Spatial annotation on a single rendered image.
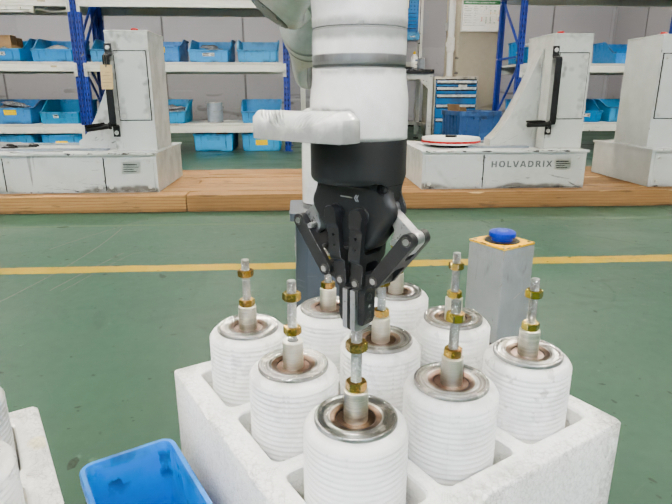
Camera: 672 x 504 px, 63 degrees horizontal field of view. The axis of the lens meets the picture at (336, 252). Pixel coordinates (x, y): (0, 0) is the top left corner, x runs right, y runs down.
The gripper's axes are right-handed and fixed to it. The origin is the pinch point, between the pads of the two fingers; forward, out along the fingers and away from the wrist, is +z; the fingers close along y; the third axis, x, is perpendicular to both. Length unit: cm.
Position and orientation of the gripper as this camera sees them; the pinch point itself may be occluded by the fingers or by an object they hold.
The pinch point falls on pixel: (356, 306)
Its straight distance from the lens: 46.7
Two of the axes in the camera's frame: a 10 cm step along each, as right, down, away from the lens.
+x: -6.6, 2.1, -7.2
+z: 0.0, 9.6, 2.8
